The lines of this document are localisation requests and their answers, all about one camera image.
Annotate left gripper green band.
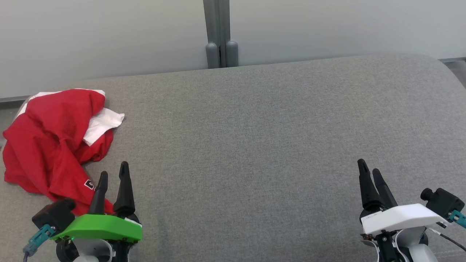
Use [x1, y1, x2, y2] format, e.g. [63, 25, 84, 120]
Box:
[50, 161, 143, 262]

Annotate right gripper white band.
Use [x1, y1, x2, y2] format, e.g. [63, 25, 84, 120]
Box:
[357, 159, 451, 262]

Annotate red jersey white sleeves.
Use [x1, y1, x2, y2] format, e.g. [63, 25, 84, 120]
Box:
[2, 107, 125, 216]

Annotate right arm cable teal plug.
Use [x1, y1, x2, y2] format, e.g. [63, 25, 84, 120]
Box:
[425, 210, 466, 252]

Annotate grey double partition post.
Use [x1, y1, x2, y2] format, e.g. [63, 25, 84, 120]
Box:
[203, 0, 239, 69]

